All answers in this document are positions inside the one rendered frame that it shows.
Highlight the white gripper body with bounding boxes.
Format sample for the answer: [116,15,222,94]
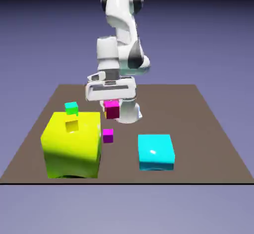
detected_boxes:
[85,78,137,102]

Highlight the large cyan box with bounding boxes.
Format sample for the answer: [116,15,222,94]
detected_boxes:
[137,134,176,171]

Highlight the small purple cube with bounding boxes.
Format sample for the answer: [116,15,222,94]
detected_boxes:
[102,128,114,144]

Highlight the small crimson cube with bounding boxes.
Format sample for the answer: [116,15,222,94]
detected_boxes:
[103,99,121,120]

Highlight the small green cube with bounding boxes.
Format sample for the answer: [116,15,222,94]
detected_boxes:
[64,101,79,117]

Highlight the large yellow box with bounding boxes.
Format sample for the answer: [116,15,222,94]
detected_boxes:
[40,111,102,179]

